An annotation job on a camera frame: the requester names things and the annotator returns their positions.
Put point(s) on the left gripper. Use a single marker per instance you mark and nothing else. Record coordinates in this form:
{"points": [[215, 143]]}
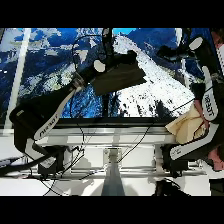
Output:
{"points": [[125, 58]]}

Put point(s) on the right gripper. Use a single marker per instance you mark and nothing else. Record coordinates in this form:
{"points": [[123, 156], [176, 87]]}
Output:
{"points": [[168, 53]]}

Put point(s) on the black garment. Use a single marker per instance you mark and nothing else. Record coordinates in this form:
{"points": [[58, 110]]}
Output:
{"points": [[118, 80]]}

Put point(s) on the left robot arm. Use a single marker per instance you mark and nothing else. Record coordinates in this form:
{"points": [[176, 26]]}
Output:
{"points": [[50, 106]]}

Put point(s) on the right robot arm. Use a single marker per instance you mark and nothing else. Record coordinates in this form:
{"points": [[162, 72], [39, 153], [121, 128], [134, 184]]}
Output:
{"points": [[210, 100]]}

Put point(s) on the beige garment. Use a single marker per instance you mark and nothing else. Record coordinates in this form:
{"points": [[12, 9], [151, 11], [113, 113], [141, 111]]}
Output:
{"points": [[185, 125]]}

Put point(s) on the pink garment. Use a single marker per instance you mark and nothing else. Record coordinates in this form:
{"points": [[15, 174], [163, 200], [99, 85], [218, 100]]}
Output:
{"points": [[218, 160]]}

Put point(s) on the silver frame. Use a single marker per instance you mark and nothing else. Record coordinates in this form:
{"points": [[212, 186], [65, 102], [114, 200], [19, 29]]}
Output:
{"points": [[113, 166]]}

